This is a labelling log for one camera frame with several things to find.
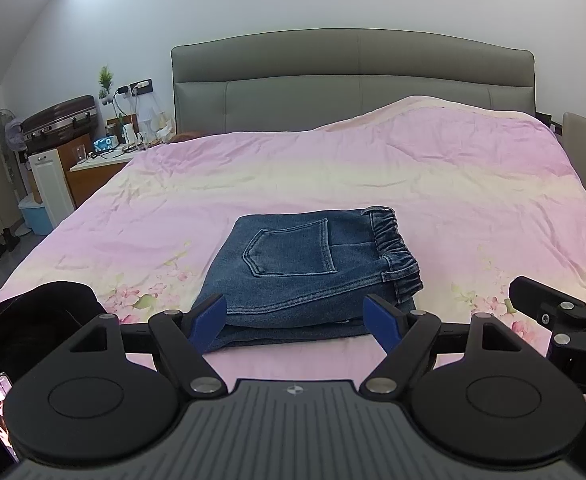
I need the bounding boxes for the blue plastic bin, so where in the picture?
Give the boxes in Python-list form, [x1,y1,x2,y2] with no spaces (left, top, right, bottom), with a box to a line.
[19,194,54,236]

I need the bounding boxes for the dark maroon suitcase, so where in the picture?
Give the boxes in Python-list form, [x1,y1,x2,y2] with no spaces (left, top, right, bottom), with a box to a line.
[21,96,98,155]

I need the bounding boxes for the grey upholstered headboard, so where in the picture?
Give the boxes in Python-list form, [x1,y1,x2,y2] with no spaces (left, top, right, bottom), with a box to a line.
[171,28,536,134]

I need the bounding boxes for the black wall socket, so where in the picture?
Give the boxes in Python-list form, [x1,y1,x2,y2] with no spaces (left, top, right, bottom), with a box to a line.
[130,78,153,96]

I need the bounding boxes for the white cabinet door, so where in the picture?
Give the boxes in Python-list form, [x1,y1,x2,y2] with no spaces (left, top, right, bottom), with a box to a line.
[28,150,75,229]

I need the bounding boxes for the white standing fan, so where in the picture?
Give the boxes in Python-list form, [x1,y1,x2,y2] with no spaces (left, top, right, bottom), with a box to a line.
[0,108,28,200]

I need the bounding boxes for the small green potted plant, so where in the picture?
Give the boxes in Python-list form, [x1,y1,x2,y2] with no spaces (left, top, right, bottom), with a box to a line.
[98,65,116,114]

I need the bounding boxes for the wooden bedside table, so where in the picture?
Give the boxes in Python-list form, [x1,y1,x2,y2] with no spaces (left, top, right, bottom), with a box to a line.
[57,133,140,207]

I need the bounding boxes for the pair of black shoes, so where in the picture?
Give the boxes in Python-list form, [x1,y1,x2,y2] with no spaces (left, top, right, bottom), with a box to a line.
[0,228,20,259]

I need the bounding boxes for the blue denim pants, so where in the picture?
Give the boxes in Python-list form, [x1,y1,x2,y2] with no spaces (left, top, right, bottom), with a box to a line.
[197,206,423,351]

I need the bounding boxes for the pink floral bed cover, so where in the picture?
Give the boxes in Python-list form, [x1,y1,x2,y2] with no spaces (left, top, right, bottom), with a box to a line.
[0,94,586,386]

